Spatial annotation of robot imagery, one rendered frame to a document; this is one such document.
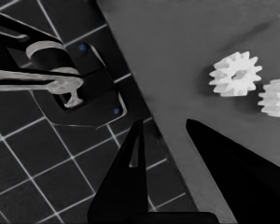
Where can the dark robot body block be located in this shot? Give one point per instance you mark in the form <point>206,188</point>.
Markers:
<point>96,90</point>

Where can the small white toothed gear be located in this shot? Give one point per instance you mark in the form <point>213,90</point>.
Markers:
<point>278,99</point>
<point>230,81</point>

